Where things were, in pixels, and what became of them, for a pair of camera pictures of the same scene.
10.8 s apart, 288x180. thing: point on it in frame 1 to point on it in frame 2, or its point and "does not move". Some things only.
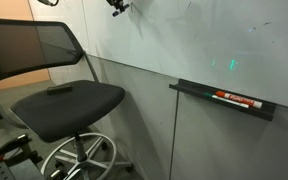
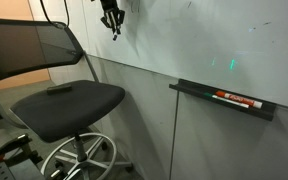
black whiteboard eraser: (63, 88) does not move
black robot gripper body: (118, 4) to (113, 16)
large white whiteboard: (250, 47) does not move
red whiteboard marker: (240, 99) does not move
